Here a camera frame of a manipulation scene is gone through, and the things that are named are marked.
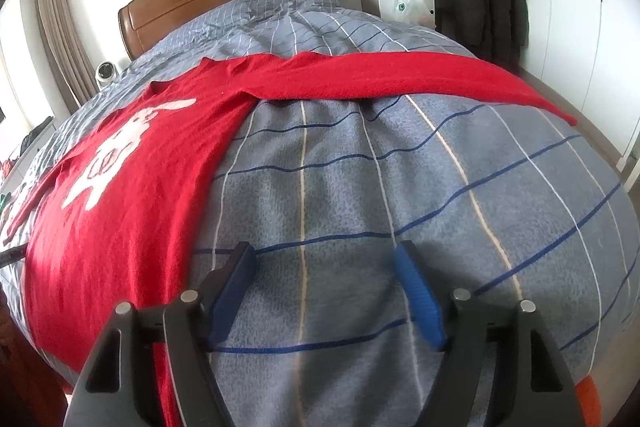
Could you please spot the red clothes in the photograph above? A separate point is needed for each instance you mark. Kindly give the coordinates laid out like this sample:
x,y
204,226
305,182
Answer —
x,y
5,167

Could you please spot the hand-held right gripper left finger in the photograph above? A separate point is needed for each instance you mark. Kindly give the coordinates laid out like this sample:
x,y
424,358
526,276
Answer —
x,y
232,292

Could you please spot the person's orange garment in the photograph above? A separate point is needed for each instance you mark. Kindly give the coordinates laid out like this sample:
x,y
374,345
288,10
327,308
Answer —
x,y
587,402

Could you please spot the red sweater with white rabbit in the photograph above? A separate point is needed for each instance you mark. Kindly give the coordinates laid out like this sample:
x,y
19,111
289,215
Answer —
x,y
150,187

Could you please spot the brown curtain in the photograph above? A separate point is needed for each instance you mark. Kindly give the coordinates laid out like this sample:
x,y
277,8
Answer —
x,y
60,32

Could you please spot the bed with grey plaid cover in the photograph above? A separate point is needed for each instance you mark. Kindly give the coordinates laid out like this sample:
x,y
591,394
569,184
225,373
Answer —
x,y
350,187

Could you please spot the white plastic bag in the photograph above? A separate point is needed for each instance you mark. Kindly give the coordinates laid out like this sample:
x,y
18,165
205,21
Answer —
x,y
412,4

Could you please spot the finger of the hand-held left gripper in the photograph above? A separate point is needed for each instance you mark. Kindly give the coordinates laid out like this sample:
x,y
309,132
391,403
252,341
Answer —
x,y
11,254

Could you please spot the dark clothes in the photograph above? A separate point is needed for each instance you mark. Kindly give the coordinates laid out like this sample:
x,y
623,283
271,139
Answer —
x,y
37,134

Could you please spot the white window cabinet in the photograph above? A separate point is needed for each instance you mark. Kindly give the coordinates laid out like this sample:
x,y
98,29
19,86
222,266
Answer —
x,y
30,157

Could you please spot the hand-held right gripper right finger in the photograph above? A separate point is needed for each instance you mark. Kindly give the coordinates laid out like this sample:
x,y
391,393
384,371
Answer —
x,y
417,297

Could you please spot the small white round fan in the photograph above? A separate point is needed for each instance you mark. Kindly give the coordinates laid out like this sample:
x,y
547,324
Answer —
x,y
106,73

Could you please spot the white wardrobe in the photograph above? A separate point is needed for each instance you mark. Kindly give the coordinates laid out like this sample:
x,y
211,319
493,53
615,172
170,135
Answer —
x,y
565,7

